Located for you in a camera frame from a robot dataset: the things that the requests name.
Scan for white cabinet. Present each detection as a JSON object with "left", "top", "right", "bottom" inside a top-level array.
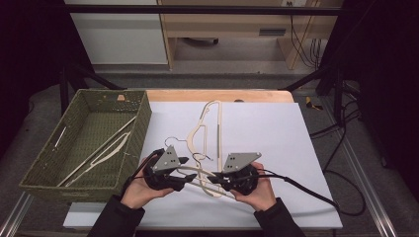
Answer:
[{"left": 63, "top": 0, "right": 169, "bottom": 66}]

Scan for dark curtain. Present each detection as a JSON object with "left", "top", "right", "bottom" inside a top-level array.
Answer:
[
  {"left": 320, "top": 0, "right": 419, "bottom": 201},
  {"left": 0, "top": 0, "right": 95, "bottom": 159}
]

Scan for left hand-held gripper cable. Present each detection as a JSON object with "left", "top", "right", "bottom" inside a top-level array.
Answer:
[{"left": 126, "top": 148, "right": 166, "bottom": 191}]

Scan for wooden desk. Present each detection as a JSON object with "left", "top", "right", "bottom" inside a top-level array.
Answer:
[{"left": 157, "top": 0, "right": 344, "bottom": 71}]

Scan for black floor cables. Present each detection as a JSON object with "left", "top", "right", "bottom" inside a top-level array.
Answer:
[{"left": 309, "top": 98, "right": 363, "bottom": 172}]

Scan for black horizontal bar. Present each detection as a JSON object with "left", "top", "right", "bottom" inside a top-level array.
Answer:
[{"left": 63, "top": 4, "right": 344, "bottom": 16}]

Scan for person's right hand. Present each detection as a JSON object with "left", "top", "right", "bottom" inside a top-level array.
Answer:
[{"left": 230, "top": 161, "right": 277, "bottom": 212}]

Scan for green woven basket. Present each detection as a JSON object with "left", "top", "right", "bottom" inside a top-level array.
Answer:
[{"left": 18, "top": 88, "right": 153, "bottom": 204}]

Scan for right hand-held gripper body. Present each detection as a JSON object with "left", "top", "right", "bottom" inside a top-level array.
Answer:
[{"left": 215, "top": 151, "right": 263, "bottom": 196}]

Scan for black metal stand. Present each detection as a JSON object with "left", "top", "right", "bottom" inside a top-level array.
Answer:
[
  {"left": 280, "top": 64, "right": 345, "bottom": 127},
  {"left": 58, "top": 61, "right": 126, "bottom": 116}
]

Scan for black hanging cables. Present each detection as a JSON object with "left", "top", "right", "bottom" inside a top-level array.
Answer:
[{"left": 289, "top": 14, "right": 323, "bottom": 69}]

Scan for yellow and black tool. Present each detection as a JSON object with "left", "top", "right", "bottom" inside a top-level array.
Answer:
[{"left": 304, "top": 96, "right": 324, "bottom": 112}]

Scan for aluminium rail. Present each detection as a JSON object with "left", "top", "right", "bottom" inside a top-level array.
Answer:
[
  {"left": 320, "top": 98, "right": 399, "bottom": 237},
  {"left": 0, "top": 192, "right": 35, "bottom": 237}
]

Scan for person's left hand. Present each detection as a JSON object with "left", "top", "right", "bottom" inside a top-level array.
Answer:
[{"left": 121, "top": 157, "right": 176, "bottom": 210}]

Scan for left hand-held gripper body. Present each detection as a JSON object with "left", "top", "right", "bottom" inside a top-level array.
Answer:
[{"left": 142, "top": 145, "right": 191, "bottom": 193}]

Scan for hand-held gripper cable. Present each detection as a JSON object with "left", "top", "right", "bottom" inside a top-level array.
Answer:
[
  {"left": 126, "top": 148, "right": 166, "bottom": 191},
  {"left": 256, "top": 169, "right": 367, "bottom": 217}
]

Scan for right hand-held gripper cable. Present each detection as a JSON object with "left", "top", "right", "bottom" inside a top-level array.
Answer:
[{"left": 256, "top": 169, "right": 367, "bottom": 217}]

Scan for wooden table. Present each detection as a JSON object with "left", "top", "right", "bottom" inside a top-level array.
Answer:
[{"left": 146, "top": 89, "right": 294, "bottom": 104}]

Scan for white sheet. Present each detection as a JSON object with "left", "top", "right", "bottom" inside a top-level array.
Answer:
[{"left": 62, "top": 101, "right": 344, "bottom": 229}]

